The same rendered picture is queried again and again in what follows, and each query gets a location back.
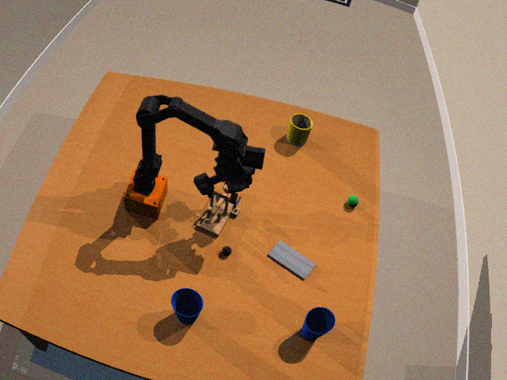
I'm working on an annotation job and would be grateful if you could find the yellow cylindrical cup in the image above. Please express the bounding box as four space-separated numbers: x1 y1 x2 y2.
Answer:
286 113 313 146

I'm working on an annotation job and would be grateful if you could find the dark blue cup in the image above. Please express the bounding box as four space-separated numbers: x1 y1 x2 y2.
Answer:
171 288 203 324
301 307 335 341

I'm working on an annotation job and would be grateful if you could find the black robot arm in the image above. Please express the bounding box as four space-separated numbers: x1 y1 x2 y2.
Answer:
133 94 266 197

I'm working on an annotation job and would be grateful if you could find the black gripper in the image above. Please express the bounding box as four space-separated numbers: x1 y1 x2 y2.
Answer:
193 157 255 198

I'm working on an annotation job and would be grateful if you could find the black ball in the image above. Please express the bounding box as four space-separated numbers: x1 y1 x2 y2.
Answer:
222 246 232 256

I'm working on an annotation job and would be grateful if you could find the green ball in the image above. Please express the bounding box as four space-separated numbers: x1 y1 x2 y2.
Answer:
347 196 359 208

